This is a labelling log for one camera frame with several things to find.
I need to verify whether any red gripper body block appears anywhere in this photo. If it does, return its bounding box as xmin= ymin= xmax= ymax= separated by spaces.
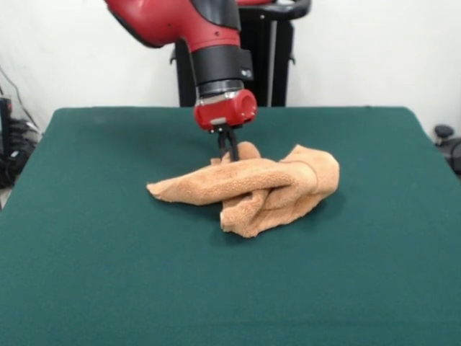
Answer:
xmin=193 ymin=89 xmax=259 ymax=132

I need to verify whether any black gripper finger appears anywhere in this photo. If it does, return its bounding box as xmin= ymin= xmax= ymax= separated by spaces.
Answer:
xmin=215 ymin=129 xmax=228 ymax=159
xmin=225 ymin=129 xmax=240 ymax=161

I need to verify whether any tan terry towel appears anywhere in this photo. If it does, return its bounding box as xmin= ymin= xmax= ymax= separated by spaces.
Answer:
xmin=146 ymin=141 xmax=341 ymax=239

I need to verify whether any dark green table cloth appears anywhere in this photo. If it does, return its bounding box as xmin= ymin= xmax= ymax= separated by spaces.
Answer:
xmin=0 ymin=105 xmax=461 ymax=346

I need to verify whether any grey office chair base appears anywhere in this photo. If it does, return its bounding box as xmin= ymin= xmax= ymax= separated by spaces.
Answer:
xmin=434 ymin=124 xmax=461 ymax=177

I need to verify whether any black electronics box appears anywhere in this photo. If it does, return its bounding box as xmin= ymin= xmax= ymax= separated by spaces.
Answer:
xmin=0 ymin=95 xmax=40 ymax=190

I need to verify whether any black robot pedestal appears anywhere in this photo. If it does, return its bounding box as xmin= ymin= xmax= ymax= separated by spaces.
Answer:
xmin=169 ymin=0 xmax=313 ymax=108

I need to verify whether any thin grey cable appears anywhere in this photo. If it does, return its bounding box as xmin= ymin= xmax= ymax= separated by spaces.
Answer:
xmin=0 ymin=66 xmax=39 ymax=127

